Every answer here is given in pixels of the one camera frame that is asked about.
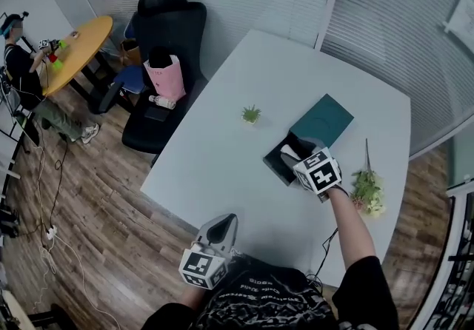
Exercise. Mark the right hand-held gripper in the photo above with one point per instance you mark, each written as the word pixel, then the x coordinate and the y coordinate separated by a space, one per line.
pixel 320 173

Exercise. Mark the white paper wall notice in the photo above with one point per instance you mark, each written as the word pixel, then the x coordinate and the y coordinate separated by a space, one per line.
pixel 463 16

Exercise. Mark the small green potted plant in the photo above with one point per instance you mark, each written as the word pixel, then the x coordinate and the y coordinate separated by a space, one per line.
pixel 251 114

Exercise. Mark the white power strip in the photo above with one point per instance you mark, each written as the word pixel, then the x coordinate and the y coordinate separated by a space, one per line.
pixel 52 232

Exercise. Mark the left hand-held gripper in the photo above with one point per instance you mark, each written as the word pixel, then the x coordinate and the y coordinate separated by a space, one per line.
pixel 201 267

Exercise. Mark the person's left forearm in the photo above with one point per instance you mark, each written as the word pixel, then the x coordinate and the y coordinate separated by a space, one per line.
pixel 192 297

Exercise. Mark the dark green drawer box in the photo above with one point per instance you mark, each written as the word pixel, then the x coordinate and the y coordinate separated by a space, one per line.
pixel 322 121

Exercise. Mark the round wooden table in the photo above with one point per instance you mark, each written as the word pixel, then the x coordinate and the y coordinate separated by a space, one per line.
pixel 85 47

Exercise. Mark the green cup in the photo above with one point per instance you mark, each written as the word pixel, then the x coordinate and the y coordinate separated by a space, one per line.
pixel 57 64

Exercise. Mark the black office chair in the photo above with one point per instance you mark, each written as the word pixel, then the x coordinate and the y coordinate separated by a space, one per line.
pixel 170 32

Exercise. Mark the blue chair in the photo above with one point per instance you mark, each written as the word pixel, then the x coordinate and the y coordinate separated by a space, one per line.
pixel 129 80

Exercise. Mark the red cup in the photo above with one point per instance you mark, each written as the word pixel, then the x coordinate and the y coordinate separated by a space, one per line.
pixel 53 58

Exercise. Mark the black metal rack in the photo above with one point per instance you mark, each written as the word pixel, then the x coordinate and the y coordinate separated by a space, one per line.
pixel 457 269

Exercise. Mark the artificial flower bouquet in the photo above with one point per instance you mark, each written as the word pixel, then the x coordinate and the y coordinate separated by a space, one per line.
pixel 368 188

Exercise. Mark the person's black printed shirt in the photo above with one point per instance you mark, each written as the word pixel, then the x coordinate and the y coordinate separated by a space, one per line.
pixel 266 295

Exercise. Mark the black wallet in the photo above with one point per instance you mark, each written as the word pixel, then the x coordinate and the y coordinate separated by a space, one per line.
pixel 156 114

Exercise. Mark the person's right forearm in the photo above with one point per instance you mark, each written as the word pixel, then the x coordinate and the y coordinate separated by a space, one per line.
pixel 352 228

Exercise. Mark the brown bag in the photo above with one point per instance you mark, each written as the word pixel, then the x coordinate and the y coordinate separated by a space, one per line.
pixel 130 53

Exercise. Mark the pink paper bag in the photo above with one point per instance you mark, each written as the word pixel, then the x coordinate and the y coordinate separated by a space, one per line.
pixel 166 75

